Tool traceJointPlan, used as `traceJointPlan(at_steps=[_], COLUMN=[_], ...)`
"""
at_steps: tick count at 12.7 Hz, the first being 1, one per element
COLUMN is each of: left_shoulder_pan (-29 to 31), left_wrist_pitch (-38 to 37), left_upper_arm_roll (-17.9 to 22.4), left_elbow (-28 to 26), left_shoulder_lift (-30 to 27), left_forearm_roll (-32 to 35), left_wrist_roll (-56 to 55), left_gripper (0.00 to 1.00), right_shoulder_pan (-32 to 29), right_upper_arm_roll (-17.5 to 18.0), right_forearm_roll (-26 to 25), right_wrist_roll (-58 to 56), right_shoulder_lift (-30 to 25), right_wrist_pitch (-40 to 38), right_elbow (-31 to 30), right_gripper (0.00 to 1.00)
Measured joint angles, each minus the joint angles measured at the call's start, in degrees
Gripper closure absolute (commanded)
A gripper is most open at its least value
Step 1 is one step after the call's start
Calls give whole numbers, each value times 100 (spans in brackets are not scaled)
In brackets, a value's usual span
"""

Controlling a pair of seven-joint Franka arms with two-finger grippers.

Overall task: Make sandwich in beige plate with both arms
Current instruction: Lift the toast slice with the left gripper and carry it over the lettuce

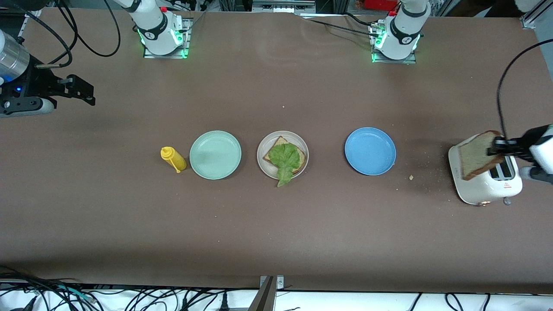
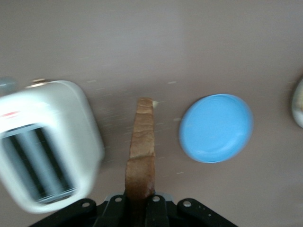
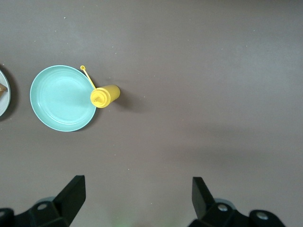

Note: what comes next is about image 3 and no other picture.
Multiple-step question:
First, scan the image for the mint green plate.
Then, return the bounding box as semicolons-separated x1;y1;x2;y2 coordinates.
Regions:
29;65;98;132

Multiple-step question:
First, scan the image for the beige plate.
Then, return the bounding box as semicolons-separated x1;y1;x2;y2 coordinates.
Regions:
0;70;12;118

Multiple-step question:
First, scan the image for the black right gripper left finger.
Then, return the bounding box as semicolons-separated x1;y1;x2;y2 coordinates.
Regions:
0;175;86;227

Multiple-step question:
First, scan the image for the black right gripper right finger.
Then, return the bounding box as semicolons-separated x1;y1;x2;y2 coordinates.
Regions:
188;176;288;227

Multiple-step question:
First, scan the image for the yellow squeeze bottle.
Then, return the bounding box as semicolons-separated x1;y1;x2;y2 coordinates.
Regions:
80;65;121;109

